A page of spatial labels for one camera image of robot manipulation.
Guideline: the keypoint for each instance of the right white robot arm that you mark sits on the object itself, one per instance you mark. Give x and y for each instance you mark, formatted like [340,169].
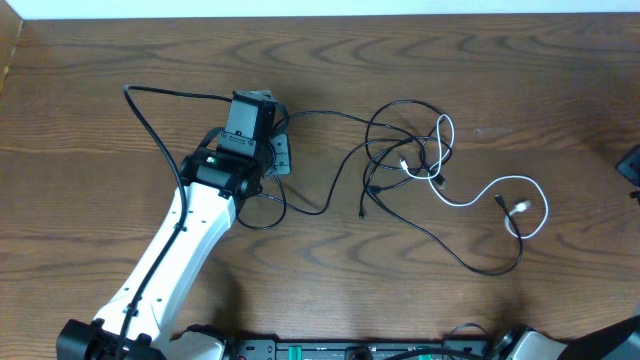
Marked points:
[621,340]

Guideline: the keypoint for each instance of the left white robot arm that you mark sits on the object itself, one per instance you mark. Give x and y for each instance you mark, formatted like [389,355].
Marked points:
[213,183]

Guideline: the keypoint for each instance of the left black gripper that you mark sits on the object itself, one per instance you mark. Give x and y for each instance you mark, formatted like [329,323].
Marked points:
[284,162]

